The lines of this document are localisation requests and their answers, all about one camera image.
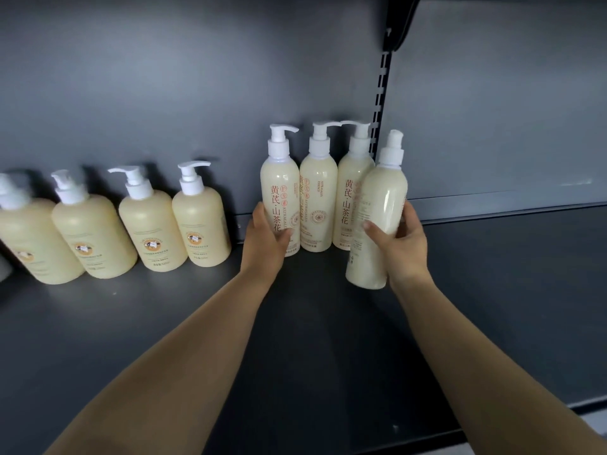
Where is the person's right forearm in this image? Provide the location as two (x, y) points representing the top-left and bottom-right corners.
(390, 274), (607, 455)

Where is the person's left forearm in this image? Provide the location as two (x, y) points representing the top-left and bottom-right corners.
(45, 270), (273, 455)

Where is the tall cream pump bottle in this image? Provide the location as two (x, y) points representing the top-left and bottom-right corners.
(345, 130), (409, 291)
(299, 121), (339, 253)
(260, 123), (301, 258)
(332, 120), (377, 252)

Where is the dark grey metal shelf board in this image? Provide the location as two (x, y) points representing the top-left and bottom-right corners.
(0, 202), (607, 455)

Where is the black shelf bracket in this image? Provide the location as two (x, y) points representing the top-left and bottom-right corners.
(383, 0), (428, 53)

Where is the slotted metal shelf upright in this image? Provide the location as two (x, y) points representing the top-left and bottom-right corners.
(367, 27), (393, 162)

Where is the person's right hand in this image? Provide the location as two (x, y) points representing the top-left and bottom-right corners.
(362, 200), (432, 291)

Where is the squat cream pump bottle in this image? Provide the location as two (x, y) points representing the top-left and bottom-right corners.
(50, 169), (138, 280)
(171, 160), (232, 268)
(0, 173), (86, 285)
(107, 165), (189, 273)

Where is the person's left hand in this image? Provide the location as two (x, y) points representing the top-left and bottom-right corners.
(239, 201), (294, 281)

